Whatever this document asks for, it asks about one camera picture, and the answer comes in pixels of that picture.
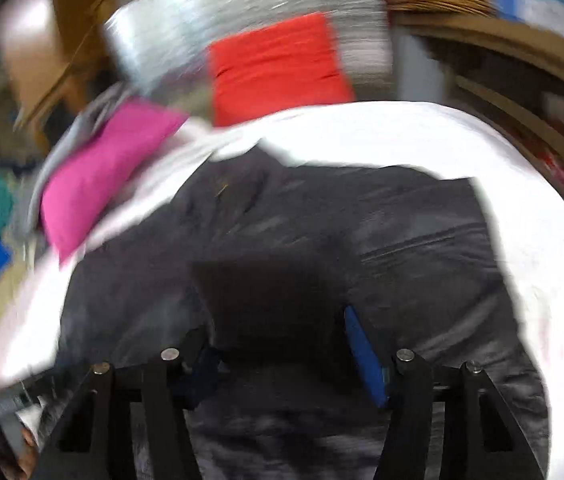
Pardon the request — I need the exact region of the white bed sheet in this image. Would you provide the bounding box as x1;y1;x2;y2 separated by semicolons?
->
0;100;564;480

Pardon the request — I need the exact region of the wooden headboard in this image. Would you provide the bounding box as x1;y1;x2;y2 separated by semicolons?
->
14;0;155;133

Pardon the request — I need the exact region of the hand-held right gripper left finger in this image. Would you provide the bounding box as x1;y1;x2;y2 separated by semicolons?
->
32;327;225;480

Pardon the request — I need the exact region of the dark grey garment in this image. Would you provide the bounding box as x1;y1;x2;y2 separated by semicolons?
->
54;142;550;480

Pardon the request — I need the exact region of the pink cloth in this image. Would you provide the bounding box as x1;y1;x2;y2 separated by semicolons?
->
39;99;190;266

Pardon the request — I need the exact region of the red cloth on table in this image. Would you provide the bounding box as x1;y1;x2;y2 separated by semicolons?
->
209;12;356;127

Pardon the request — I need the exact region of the grey cloth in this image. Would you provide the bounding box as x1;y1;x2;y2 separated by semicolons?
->
12;82;135;241

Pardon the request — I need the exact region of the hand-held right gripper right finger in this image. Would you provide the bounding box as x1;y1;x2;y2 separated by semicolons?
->
344;305;548;480

